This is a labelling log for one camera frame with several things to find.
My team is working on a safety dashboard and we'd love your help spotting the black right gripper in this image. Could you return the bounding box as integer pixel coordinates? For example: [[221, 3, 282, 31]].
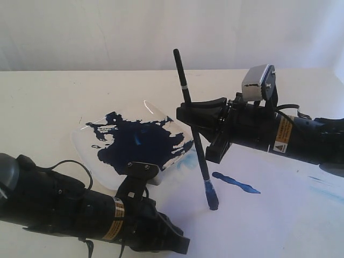
[[176, 93, 279, 163]]

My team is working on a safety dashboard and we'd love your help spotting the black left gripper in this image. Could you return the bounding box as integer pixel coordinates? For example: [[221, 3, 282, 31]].
[[107, 197, 190, 254]]

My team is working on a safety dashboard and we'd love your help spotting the black paintbrush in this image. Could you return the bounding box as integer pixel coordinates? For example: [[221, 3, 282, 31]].
[[173, 48, 219, 211]]

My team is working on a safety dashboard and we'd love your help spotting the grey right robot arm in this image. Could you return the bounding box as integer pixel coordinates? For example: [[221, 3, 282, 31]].
[[176, 93, 343, 174]]

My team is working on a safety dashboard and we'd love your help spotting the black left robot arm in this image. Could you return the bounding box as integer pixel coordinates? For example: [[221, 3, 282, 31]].
[[1, 153, 190, 254]]

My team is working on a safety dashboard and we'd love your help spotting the white square paint plate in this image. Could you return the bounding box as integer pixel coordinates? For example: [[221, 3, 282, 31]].
[[71, 101, 197, 190]]

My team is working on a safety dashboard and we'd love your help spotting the white paper sheet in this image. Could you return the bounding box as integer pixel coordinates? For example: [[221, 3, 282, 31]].
[[149, 146, 343, 257]]

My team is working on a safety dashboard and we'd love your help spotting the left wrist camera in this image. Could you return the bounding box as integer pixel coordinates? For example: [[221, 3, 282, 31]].
[[124, 162, 162, 185]]

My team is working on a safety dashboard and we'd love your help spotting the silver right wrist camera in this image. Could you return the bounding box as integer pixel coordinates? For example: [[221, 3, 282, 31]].
[[241, 64, 276, 102]]

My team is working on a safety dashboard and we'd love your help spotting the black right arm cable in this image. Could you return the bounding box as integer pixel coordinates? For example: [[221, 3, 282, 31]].
[[276, 104, 314, 119]]

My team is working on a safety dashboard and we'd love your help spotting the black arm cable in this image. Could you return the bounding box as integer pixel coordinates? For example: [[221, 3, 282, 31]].
[[45, 160, 95, 190], [276, 104, 314, 119]]

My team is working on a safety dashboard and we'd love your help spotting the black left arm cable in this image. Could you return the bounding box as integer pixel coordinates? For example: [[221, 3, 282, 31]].
[[45, 160, 95, 190]]

